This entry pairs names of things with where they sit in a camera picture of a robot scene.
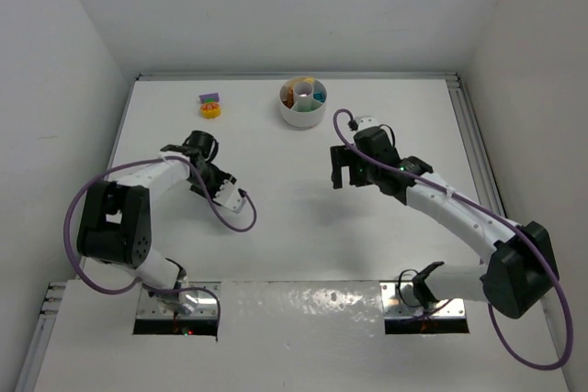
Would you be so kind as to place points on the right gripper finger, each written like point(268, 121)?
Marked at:
point(337, 178)
point(341, 157)

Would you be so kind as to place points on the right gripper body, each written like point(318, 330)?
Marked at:
point(345, 162)

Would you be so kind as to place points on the teal lego brick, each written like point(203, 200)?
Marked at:
point(319, 96)

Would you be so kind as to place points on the brown lego brick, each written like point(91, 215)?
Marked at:
point(290, 99)

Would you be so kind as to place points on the yellow butterfly lego piece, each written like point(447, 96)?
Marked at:
point(210, 111)

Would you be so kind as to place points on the purple curved lego brick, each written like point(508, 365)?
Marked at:
point(207, 97)

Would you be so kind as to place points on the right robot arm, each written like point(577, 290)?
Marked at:
point(515, 259)

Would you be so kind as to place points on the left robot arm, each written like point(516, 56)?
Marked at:
point(116, 225)

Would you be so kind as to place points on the white divided round container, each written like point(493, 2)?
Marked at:
point(306, 112)

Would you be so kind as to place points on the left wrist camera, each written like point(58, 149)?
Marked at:
point(229, 196)

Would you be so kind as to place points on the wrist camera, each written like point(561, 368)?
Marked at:
point(361, 123)
point(229, 196)

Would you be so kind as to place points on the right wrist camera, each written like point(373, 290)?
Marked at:
point(361, 123)

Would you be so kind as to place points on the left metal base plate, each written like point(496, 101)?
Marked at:
point(194, 304)

